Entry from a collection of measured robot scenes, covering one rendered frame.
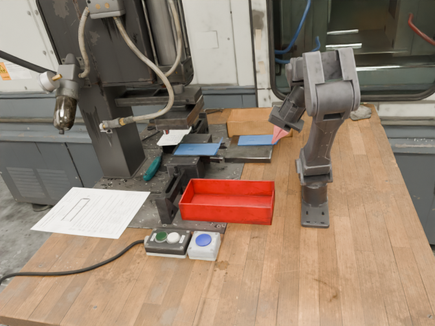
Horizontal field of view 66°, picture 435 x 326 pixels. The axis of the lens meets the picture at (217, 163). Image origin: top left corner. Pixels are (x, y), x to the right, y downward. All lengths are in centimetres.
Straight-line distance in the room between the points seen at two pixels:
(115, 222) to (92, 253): 12
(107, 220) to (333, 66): 73
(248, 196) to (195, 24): 92
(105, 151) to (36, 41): 109
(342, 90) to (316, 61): 8
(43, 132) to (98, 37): 145
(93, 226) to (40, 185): 173
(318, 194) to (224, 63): 92
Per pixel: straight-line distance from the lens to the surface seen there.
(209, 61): 166
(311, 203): 94
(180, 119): 96
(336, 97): 68
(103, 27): 101
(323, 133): 76
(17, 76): 235
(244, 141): 124
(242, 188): 99
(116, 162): 119
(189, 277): 82
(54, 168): 254
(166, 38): 97
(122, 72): 103
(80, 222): 109
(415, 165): 181
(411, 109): 164
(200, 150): 109
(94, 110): 113
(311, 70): 69
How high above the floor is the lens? 152
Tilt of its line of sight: 32 degrees down
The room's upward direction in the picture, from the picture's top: 9 degrees counter-clockwise
